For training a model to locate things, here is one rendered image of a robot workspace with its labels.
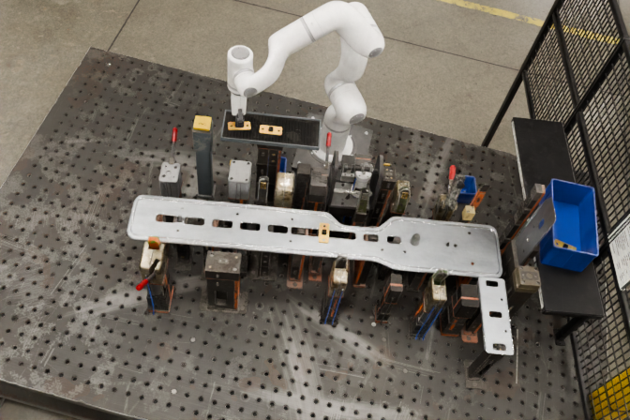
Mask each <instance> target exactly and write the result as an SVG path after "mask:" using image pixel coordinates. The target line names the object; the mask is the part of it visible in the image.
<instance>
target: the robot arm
mask: <svg viewBox="0 0 630 420"><path fill-rule="evenodd" d="M333 31H336V32H337V33H338V34H339V35H340V42H341V57H340V61H339V65H338V67H337V69H335V70H334V71H332V72H331V73H329V74H328V75H327V76H326V78H325V80H324V89H325V92H326V94H327V96H328V97H329V99H330V101H331V103H332V105H330V106H329V107H328V109H327V110H326V112H325V116H324V119H323V123H322V127H321V138H320V150H319V151H317V150H312V151H313V153H314V154H315V155H316V156H317V157H318V158H320V159H321V160H323V161H325V156H326V136H327V133H328V132H331V133H332V141H331V147H330V150H329V159H328V162H332V160H333V155H334V152H335V150H337V151H338V162H340V161H341V158H342V155H350V154H351V152H352V150H353V142H352V139H351V137H350V136H349V132H350V129H351V126H352V124H355V123H358V122H361V121H362V120H363V119H364V118H365V117H366V114H367V106H366V103H365V101H364V99H363V97H362V95H361V94H360V92H359V90H358V88H357V86H356V84H355V81H357V80H359V79H360V78H361V77H362V75H363V73H364V71H365V68H366V65H367V62H368V58H373V57H376V56H378V55H380V54H381V53H382V52H383V49H384V38H383V35H382V33H381V31H380V29H379V28H378V26H377V24H376V23H375V22H374V20H373V18H372V17H371V15H370V13H369V12H368V10H367V8H366V7H365V6H364V5H363V4H361V3H358V2H352V3H349V4H348V3H345V2H342V1H331V2H328V3H326V4H324V5H322V6H320V7H318V8H316V9H314V10H313V11H311V12H309V13H308V14H307V15H305V16H303V17H301V18H300V19H298V20H296V21H295V22H292V23H291V24H289V25H287V26H286V27H284V28H282V29H281V30H279V31H277V32H276V33H275V34H274V35H272V36H271V37H270V38H269V40H268V48H269V54H268V58H267V60H266V62H265V64H264V66H263V67H262V68H261V69H260V70H259V71H257V72H256V73H254V70H253V52H252V50H251V49H250V48H248V47H246V46H234V47H232V48H230V49H229V51H228V88H229V90H230V91H231V93H232V95H231V100H232V115H236V119H235V127H236V128H243V127H244V124H245V119H244V115H245V114H246V108H247V98H250V97H252V96H255V95H257V94H259V93H260V92H261V91H263V90H264V89H266V88H267V87H269V86H270V85H272V84H273V83H274V82H275V81H276V80H277V79H278V77H279V75H280V74H281V71H282V69H283V67H284V64H285V61H286V59H287V58H288V57H289V56H290V55H291V54H293V53H296V52H297V51H299V50H301V49H303V48H305V47H306V46H307V45H309V44H311V43H313V42H314V41H316V40H318V39H320V38H322V37H324V36H326V35H327V34H329V33H331V32H333ZM237 115H238V116H239V118H237Z"/></svg>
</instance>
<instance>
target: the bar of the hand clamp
mask: <svg viewBox="0 0 630 420"><path fill-rule="evenodd" d="M465 180H466V178H465V175H464V174H460V173H458V174H455V177H454V180H453V182H452V185H451V187H450V189H449V192H448V194H447V197H446V199H445V207H444V209H446V207H447V205H448V203H449V201H452V204H453V205H452V206H451V210H454V207H455V205H456V202H457V200H458V196H459V194H460V191H461V190H462V189H463V188H464V187H465V185H464V182H465Z"/></svg>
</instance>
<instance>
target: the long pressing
mask: <svg viewBox="0 0 630 420"><path fill-rule="evenodd" d="M181 208H183V210H182V209H181ZM237 213H238V214H239V215H236V214H237ZM157 215H164V216H175V217H176V221H175V222H174V223H171V222H160V221H156V219H157ZM178 215H181V216H182V218H183V219H184V221H183V222H177V216H178ZM185 218H203V219H204V224H203V225H202V226H201V225H190V224H185ZM292 219H293V220H292ZM214 220H224V221H231V222H232V227H231V228H220V227H214V226H213V225H212V224H213V221H214ZM243 222H244V223H253V224H260V229H259V230H258V231H251V230H242V229H240V225H241V223H243ZM320 223H329V224H330V227H329V231H333V232H344V233H355V239H354V240H351V239H340V238H331V237H329V243H328V244H325V243H319V236H310V235H301V234H292V228H303V229H313V230H319V228H320ZM269 225H274V226H283V227H287V228H288V231H287V233H280V232H269V231H268V226H269ZM177 230H178V231H179V232H178V231H177ZM415 233H418V234H420V237H421V238H420V241H419V244H418V245H417V246H414V245H412V244H411V242H410V241H411V239H412V237H413V235H414V234H415ZM468 233H471V234H468ZM364 234H372V235H377V236H378V242H370V241H365V240H364ZM127 235H128V236H129V237H130V238H131V239H134V240H141V241H148V237H149V236H151V235H152V236H157V237H159V240H160V242H161V243H171V244H181V245H192V246H202V247H212V248H232V249H243V250H252V251H262V252H273V253H283V254H293V255H304V256H314V257H324V258H334V259H335V258H336V257H337V255H338V254H346V255H348V260H355V261H365V262H375V263H380V264H382V265H384V266H386V267H388V268H390V269H393V270H398V271H408V272H418V273H429V274H434V273H435V272H436V271H437V270H438V269H439V268H445V269H448V275H449V276H460V277H470V278H479V277H487V278H499V277H500V276H501V275H502V273H503V266H502V258H501V252H500V244H499V236H498V233H497V231H496V229H495V228H494V227H492V226H489V225H482V224H472V223H463V222H453V221H443V220H434V219H423V218H414V217H390V218H389V219H388V220H386V221H385V222H384V224H382V225H381V226H380V227H377V228H369V227H359V226H349V225H343V224H341V223H339V222H338V221H337V220H336V219H335V218H334V217H333V216H332V215H331V214H329V213H327V212H321V211H311V210H301V209H291V208H282V207H272V206H262V205H252V204H242V203H233V202H214V201H205V200H194V199H185V198H174V197H165V196H156V195H140V196H138V197H137V198H136V199H135V201H134V203H133V205H132V210H131V214H130V218H129V222H128V225H127ZM388 236H392V237H399V238H400V244H390V243H388V242H387V237H388ZM290 240H291V242H290ZM448 242H449V246H447V245H446V244H447V243H448ZM454 245H457V246H456V247H454ZM381 249H383V251H381ZM403 251H406V253H404V252H403ZM472 263H473V265H472Z"/></svg>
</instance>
